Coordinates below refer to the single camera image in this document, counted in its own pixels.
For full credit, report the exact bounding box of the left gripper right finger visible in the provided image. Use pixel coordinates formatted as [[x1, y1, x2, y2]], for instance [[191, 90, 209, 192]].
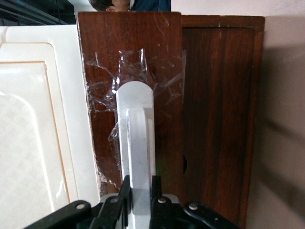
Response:
[[150, 175, 241, 229]]

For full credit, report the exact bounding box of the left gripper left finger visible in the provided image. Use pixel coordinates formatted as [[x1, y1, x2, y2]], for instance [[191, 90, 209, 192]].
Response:
[[23, 175, 133, 229]]

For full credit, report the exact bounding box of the white drawer handle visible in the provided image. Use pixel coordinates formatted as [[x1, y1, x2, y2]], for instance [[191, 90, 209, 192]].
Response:
[[116, 81, 157, 229]]

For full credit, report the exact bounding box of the cream plastic cabinet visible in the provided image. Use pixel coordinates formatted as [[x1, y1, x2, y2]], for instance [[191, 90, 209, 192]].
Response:
[[0, 25, 101, 222]]

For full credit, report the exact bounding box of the clear adhesive tape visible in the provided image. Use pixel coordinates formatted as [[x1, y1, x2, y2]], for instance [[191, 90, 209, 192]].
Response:
[[82, 48, 188, 189]]

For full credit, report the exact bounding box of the person's head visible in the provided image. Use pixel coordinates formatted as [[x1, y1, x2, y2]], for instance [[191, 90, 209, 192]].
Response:
[[88, 0, 172, 12]]

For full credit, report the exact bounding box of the dark metal rack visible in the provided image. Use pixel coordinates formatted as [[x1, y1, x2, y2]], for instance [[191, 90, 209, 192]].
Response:
[[0, 0, 79, 26]]

